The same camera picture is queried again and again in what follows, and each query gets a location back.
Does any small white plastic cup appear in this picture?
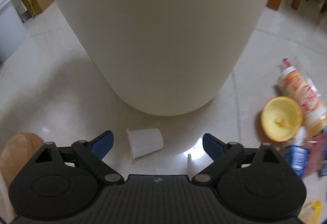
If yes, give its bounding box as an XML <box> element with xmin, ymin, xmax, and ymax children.
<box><xmin>126</xmin><ymin>128</ymin><xmax>164</xmax><ymax>162</ymax></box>

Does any yellow cup lid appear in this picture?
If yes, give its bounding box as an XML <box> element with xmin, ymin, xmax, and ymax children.
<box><xmin>261</xmin><ymin>96</ymin><xmax>303</xmax><ymax>143</ymax></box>

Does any blue milk carton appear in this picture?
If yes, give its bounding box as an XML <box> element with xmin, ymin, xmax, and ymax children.
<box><xmin>283</xmin><ymin>145</ymin><xmax>309</xmax><ymax>180</ymax></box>

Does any orange milk tea cup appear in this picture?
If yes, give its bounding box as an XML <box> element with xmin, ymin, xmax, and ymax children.
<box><xmin>278</xmin><ymin>66</ymin><xmax>326</xmax><ymax>138</ymax></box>

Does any white plastic trash bin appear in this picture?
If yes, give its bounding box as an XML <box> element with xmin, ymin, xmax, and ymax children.
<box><xmin>55</xmin><ymin>0</ymin><xmax>267</xmax><ymax>116</ymax></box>

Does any red clear snack wrapper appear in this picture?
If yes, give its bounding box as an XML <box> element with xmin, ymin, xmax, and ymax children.
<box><xmin>282</xmin><ymin>55</ymin><xmax>321</xmax><ymax>97</ymax></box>

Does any brown slipper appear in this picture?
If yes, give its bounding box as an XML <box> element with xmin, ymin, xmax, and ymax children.
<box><xmin>1</xmin><ymin>133</ymin><xmax>44</xmax><ymax>189</ymax></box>

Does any pink foil snack packet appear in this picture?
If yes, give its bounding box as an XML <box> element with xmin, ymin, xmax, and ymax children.
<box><xmin>304</xmin><ymin>133</ymin><xmax>326</xmax><ymax>177</ymax></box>

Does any yellow plastic scoop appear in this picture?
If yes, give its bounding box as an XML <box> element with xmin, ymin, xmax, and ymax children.
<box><xmin>298</xmin><ymin>200</ymin><xmax>323</xmax><ymax>224</ymax></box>

